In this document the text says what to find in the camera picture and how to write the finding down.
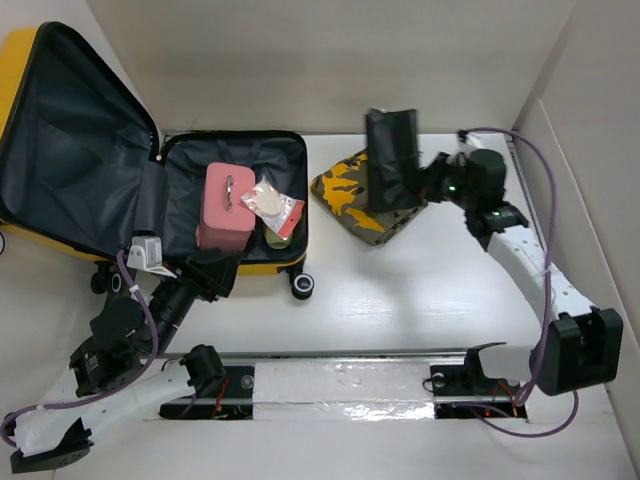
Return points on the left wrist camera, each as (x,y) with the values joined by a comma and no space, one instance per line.
(145,254)

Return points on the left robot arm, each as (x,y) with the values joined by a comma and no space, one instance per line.
(105,383)

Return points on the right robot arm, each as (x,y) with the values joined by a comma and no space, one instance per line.
(579,344)

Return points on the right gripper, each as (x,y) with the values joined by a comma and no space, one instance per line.
(432,174)

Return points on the metal base rail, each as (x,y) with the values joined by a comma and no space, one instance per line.
(361,388)

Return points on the pink case with metal handle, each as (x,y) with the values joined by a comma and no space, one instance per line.
(226,223)

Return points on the clear packet with red print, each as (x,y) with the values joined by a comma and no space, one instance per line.
(279,212)

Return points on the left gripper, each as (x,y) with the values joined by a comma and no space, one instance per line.
(212,275)

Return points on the black pouch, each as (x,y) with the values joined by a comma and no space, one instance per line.
(393,165)

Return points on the light green mug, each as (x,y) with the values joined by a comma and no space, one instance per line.
(275,241)

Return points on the yellow hard-shell suitcase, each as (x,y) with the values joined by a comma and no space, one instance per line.
(84,169)

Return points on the camouflage folded cloth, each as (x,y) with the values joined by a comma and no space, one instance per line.
(343,190)

